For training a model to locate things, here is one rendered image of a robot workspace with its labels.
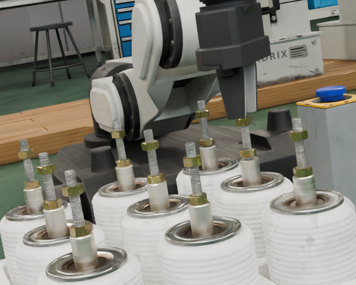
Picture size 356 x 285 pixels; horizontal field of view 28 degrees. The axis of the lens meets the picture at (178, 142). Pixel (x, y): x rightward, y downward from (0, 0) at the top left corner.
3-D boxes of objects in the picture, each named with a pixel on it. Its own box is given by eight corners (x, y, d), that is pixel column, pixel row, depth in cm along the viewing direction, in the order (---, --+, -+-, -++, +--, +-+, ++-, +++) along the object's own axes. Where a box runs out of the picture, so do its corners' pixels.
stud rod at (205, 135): (211, 155, 95) (202, 99, 94) (213, 156, 94) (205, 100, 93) (204, 156, 95) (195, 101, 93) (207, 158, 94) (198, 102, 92)
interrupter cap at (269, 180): (226, 199, 80) (225, 193, 80) (216, 183, 87) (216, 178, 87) (291, 188, 80) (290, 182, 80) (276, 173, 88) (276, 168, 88)
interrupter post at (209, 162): (220, 171, 94) (216, 146, 93) (202, 173, 94) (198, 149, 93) (219, 167, 96) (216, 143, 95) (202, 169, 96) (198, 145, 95)
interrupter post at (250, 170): (244, 189, 83) (241, 162, 82) (241, 185, 85) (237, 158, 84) (264, 186, 83) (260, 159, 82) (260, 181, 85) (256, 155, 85)
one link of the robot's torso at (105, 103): (95, 133, 161) (85, 76, 159) (176, 116, 167) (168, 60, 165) (119, 145, 142) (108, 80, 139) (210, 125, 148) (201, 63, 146)
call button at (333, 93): (311, 104, 97) (309, 89, 96) (335, 99, 98) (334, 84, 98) (328, 106, 93) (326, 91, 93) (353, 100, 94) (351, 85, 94)
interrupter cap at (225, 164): (241, 172, 91) (240, 167, 91) (182, 181, 91) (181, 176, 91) (237, 160, 98) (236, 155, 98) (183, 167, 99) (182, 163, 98)
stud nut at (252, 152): (252, 158, 82) (251, 151, 82) (238, 158, 83) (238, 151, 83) (258, 154, 84) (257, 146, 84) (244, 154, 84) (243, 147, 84)
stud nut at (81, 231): (67, 235, 64) (65, 226, 64) (83, 229, 66) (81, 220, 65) (79, 238, 63) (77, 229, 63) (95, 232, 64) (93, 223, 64)
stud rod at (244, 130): (252, 170, 83) (244, 107, 81) (244, 170, 83) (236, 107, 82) (255, 168, 84) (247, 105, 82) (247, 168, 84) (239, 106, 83)
